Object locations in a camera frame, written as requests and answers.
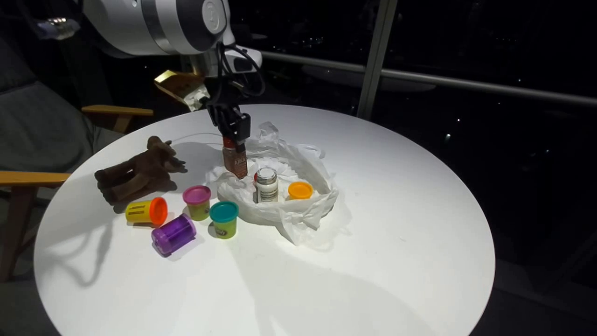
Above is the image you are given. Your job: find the grey chair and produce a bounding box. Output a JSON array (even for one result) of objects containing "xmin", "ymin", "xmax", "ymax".
[{"xmin": 0, "ymin": 38, "xmax": 154, "ymax": 282}]

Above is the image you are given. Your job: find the purple plastic container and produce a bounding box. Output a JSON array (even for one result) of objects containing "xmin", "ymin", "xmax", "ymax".
[{"xmin": 152, "ymin": 215, "xmax": 197, "ymax": 258}]

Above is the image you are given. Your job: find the yellow tub magenta lid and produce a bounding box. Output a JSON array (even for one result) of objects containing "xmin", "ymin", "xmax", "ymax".
[{"xmin": 184, "ymin": 185, "xmax": 212, "ymax": 220}]

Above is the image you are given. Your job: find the white bottle blue label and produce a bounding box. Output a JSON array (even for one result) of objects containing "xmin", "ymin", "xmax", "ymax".
[{"xmin": 255, "ymin": 166, "xmax": 279, "ymax": 202}]

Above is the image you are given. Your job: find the white plastic bag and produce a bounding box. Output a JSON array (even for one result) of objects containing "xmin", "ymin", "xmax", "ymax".
[{"xmin": 208, "ymin": 122, "xmax": 340, "ymax": 245}]

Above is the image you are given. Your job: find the yellow tub teal lid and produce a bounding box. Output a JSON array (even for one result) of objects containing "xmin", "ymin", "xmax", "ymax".
[{"xmin": 210, "ymin": 202, "xmax": 240, "ymax": 239}]

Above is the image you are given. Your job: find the brown plush moose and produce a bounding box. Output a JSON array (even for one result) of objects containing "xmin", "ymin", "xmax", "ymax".
[{"xmin": 96, "ymin": 136, "xmax": 187, "ymax": 213}]

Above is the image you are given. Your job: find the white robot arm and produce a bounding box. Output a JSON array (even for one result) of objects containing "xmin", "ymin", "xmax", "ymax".
[{"xmin": 83, "ymin": 0, "xmax": 264, "ymax": 80}]

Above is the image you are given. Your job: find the white round table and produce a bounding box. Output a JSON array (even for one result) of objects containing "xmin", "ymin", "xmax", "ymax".
[{"xmin": 34, "ymin": 105, "xmax": 497, "ymax": 336}]

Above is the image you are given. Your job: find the metal window railing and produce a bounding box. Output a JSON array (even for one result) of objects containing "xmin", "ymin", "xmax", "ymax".
[{"xmin": 268, "ymin": 0, "xmax": 596, "ymax": 108}]

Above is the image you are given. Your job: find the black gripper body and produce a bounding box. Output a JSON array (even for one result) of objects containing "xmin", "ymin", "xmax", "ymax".
[{"xmin": 208, "ymin": 99, "xmax": 251, "ymax": 146}]

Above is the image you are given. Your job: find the brown jar red lid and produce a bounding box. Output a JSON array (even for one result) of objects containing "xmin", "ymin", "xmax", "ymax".
[{"xmin": 223, "ymin": 138, "xmax": 249, "ymax": 179}]

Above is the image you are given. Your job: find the yellow tub orange lid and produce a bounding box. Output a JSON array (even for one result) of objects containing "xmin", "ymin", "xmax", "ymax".
[{"xmin": 126, "ymin": 198, "xmax": 169, "ymax": 228}]

